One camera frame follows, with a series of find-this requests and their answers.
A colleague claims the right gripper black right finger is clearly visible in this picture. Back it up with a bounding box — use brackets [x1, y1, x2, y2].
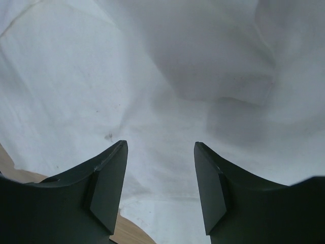
[194, 142, 324, 243]

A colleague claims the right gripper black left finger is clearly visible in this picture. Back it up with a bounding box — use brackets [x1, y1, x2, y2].
[1, 140, 127, 244]

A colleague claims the cream white t shirt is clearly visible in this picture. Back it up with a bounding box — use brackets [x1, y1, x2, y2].
[1, 1, 324, 243]

